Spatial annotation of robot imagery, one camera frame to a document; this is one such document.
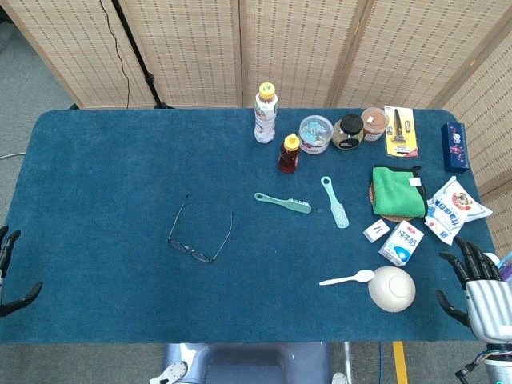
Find blue table cover cloth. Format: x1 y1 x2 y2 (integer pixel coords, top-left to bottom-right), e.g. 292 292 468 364
0 108 499 345

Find small white cardboard box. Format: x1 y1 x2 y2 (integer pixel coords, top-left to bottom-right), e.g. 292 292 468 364
362 218 391 244

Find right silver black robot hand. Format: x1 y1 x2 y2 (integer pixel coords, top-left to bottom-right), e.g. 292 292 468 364
435 235 512 342

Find clear tub of binder clips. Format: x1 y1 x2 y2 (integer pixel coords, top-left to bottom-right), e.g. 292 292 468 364
298 114 334 155

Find mint green scrub brush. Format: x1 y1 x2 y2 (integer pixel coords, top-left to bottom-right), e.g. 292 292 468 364
320 175 350 230
254 192 313 215

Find green microfibre cloth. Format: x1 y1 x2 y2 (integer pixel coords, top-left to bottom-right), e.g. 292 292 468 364
371 165 427 219

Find white printed food bag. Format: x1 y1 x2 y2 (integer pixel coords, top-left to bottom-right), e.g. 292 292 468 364
423 175 494 246

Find white ceramic bowl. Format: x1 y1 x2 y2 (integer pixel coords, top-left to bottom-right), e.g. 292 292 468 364
367 266 417 314

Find drink bottle with yellow cap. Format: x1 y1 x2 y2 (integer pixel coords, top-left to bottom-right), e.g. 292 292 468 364
253 82 280 145

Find woven bamboo folding screen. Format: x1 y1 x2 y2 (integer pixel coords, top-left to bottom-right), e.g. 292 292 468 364
0 0 512 259

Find black thin-frame eyeglasses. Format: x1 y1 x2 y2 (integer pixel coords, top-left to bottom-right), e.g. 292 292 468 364
166 194 234 265

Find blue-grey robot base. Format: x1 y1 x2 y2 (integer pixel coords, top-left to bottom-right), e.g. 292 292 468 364
150 342 349 384

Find metal table leg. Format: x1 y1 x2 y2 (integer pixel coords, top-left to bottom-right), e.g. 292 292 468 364
342 342 355 384

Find white plastic spoon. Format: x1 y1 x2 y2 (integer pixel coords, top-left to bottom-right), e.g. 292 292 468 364
318 270 376 287

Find black tripod stand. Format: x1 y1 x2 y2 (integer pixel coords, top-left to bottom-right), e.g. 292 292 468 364
67 0 177 111

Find round woven coaster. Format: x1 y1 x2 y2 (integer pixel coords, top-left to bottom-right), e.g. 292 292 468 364
367 182 413 226

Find bear-shaped honey bottle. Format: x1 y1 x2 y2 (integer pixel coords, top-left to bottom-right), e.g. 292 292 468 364
277 133 301 174

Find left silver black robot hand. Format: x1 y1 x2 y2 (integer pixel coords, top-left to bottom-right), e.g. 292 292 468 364
0 225 44 318

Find clear tub of brown sauce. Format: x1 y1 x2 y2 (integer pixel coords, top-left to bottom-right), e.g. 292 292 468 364
360 106 390 142

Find dark blue printed box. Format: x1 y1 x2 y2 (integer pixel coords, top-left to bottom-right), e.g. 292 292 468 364
440 121 470 174

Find thin black hanging cable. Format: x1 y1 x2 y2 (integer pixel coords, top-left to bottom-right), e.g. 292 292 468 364
98 0 131 109

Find razor on yellow card pack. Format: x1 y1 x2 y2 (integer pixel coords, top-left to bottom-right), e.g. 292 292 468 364
383 105 420 158

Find white blue milk carton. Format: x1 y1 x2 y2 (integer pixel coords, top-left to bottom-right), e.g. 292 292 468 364
378 220 425 268

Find light blue plastic cup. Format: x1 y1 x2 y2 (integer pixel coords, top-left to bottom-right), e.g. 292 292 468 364
494 250 512 283

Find spice jar with black lid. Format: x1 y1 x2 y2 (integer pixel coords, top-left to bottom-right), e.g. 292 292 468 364
331 113 365 151

